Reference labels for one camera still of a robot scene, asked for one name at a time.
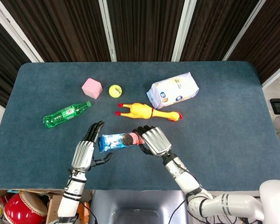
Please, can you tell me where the dark slatted partition panel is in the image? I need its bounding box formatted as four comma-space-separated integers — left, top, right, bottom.
181, 0, 263, 62
109, 0, 185, 63
1, 0, 112, 63
228, 0, 280, 84
0, 11, 32, 108

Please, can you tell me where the white tissue pack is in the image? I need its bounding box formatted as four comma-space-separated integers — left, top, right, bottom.
146, 71, 200, 110

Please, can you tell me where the red drum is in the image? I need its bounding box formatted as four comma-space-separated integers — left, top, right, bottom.
3, 191, 49, 224

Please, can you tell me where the pink foam cube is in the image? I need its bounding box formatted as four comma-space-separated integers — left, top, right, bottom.
81, 78, 103, 100

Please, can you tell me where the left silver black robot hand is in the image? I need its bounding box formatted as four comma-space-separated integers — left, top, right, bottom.
71, 120, 113, 173

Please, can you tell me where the teal tablecloth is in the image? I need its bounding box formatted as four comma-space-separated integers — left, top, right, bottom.
0, 61, 280, 191

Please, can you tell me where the grey robot chest housing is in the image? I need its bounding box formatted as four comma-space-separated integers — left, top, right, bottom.
90, 190, 189, 224

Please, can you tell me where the yellow green tennis ball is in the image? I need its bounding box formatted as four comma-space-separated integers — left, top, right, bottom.
108, 84, 123, 98

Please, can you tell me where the white partition frame post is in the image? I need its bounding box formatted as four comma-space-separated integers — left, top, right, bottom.
222, 0, 269, 61
98, 0, 118, 63
171, 0, 196, 62
0, 0, 44, 63

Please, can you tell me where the blue cookie box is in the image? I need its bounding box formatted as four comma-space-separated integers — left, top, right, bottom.
98, 132, 145, 154

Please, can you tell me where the green plastic bottle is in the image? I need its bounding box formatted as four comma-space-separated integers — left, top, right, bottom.
42, 100, 92, 129

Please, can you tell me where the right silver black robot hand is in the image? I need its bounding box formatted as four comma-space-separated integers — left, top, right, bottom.
132, 125, 172, 158

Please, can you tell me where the yellow rubber chicken toy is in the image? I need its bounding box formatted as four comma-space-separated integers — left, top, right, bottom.
115, 102, 183, 122

